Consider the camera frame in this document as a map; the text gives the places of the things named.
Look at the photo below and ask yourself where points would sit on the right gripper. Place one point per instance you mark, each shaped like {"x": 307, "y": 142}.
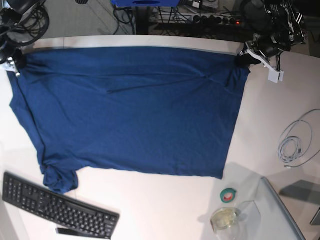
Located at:
{"x": 18, "y": 57}

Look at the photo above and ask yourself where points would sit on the dark blue t-shirt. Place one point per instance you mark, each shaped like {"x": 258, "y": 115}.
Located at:
{"x": 152, "y": 110}

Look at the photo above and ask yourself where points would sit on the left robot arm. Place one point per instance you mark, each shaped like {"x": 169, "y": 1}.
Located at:
{"x": 285, "y": 28}

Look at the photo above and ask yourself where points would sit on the black power strip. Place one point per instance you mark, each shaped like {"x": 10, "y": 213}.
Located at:
{"x": 209, "y": 19}

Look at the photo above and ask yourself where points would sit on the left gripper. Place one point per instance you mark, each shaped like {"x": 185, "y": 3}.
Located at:
{"x": 267, "y": 46}

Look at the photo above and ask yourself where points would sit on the clear glass bottle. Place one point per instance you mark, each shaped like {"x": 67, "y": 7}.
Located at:
{"x": 225, "y": 223}

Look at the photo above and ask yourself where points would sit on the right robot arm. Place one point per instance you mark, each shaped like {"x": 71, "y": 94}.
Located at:
{"x": 22, "y": 23}

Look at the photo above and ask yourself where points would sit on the black computer keyboard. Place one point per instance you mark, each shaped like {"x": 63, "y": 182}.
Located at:
{"x": 77, "y": 218}

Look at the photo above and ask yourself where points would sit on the blue box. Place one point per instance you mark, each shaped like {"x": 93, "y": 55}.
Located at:
{"x": 145, "y": 3}

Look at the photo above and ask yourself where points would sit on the green and red tape roll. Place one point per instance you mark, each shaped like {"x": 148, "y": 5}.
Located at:
{"x": 228, "y": 195}

